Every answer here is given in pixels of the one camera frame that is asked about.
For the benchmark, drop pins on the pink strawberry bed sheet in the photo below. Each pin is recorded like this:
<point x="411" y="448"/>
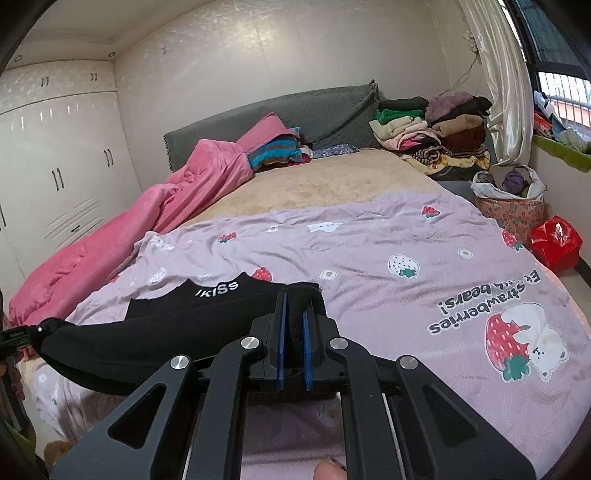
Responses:
<point x="419" y="274"/>

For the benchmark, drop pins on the floral laundry basket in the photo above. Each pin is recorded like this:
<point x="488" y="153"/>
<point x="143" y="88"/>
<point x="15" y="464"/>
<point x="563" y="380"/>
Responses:
<point x="512" y="195"/>

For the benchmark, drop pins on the person right hand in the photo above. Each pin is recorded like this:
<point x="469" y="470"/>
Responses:
<point x="330" y="468"/>

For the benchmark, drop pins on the grey headboard cushion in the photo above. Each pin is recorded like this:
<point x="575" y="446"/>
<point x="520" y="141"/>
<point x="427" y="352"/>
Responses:
<point x="326" y="117"/>

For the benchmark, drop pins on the window with bars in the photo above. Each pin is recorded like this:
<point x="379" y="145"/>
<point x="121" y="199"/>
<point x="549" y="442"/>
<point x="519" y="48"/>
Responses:
<point x="553" y="64"/>

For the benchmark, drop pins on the red plastic bag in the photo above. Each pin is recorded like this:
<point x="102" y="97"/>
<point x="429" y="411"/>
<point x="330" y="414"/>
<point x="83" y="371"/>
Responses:
<point x="556" y="244"/>

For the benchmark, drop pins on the green window sill mat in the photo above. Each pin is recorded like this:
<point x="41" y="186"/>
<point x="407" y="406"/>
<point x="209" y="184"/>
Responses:
<point x="571" y="157"/>

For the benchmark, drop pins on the white wardrobe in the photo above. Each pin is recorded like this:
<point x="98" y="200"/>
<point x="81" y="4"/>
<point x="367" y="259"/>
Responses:
<point x="65" y="164"/>

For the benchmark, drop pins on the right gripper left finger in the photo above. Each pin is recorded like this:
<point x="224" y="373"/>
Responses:
<point x="180" y="424"/>

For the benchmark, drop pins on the pink plush blanket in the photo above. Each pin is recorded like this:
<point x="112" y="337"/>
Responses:
<point x="214" y="169"/>

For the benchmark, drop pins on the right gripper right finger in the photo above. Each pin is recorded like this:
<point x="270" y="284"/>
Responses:
<point x="400" y="420"/>

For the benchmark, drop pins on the striped folded clothes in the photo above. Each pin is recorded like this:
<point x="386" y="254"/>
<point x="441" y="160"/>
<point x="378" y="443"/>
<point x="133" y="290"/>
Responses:
<point x="285" y="149"/>

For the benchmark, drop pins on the pile of folded clothes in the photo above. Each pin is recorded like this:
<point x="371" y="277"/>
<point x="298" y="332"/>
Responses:
<point x="444" y="138"/>

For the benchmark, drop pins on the black sweater orange cuffs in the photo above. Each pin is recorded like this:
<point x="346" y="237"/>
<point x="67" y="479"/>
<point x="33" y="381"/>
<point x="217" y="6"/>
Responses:
<point x="193" y="320"/>

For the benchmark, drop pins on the cream curtain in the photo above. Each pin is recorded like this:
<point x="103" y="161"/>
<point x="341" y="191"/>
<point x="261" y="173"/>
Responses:
<point x="511" y="115"/>

